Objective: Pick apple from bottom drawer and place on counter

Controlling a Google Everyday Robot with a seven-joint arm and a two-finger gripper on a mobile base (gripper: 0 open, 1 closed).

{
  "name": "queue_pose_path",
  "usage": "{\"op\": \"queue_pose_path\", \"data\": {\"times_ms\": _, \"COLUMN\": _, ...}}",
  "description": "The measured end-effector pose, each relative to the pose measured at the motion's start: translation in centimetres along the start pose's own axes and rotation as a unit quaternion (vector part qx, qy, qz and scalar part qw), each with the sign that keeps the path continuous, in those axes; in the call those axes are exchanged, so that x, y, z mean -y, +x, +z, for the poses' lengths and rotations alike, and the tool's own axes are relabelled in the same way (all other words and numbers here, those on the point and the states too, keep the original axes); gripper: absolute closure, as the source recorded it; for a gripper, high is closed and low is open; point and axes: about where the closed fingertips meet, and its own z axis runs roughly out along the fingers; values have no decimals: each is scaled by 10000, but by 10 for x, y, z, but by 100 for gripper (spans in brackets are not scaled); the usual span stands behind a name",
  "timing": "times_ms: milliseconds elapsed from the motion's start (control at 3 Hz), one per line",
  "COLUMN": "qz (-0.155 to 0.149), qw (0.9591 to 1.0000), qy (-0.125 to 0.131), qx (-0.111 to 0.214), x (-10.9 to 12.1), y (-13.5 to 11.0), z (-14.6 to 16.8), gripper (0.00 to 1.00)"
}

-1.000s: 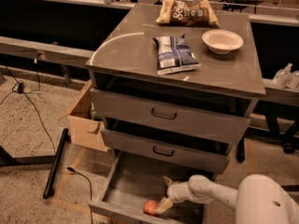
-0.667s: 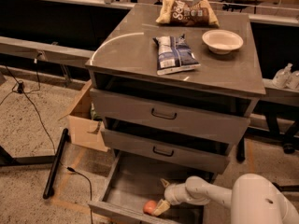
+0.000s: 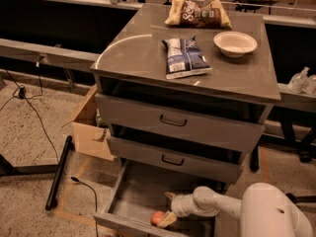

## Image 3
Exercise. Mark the grey top drawer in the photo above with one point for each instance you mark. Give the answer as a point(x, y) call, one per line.
point(219, 132)

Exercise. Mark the red apple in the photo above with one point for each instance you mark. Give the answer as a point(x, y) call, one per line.
point(157, 217)

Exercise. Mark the brown yellow chip bag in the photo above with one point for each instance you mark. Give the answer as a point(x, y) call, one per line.
point(187, 13)

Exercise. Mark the black table leg base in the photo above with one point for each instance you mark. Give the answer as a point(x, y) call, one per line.
point(7, 169)

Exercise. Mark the grey open bottom drawer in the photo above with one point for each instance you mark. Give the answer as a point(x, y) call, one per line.
point(140, 191)

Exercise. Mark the white paper bowl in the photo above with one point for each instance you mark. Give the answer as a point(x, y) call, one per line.
point(235, 44)

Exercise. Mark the grey middle drawer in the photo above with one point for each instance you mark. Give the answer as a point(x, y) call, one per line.
point(177, 161)

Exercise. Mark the grey metal drawer cabinet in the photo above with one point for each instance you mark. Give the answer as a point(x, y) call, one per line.
point(133, 67)

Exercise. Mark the blue white chip bag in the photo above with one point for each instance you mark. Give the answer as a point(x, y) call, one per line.
point(184, 58)

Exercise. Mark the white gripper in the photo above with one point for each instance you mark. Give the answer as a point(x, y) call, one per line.
point(178, 205)

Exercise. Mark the grey bench rail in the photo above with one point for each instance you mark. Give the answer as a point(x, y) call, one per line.
point(48, 55)

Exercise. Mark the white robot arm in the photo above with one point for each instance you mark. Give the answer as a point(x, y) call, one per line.
point(263, 211)

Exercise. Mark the black chair caster leg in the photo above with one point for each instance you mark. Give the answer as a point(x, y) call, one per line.
point(302, 199)

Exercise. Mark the brown cardboard box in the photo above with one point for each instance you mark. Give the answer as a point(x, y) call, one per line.
point(88, 138)

